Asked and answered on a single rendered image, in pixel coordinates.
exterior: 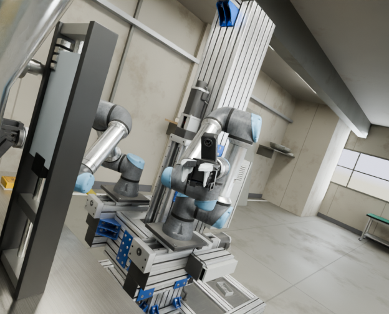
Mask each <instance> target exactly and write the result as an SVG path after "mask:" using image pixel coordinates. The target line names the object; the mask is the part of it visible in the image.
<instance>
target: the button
mask: <svg viewBox="0 0 389 314"><path fill-rule="evenodd" d="M15 179H16V177H14V176H2V177H1V183H2V185H3V186H4V187H5V188H13V186H14V182H15Z"/></svg>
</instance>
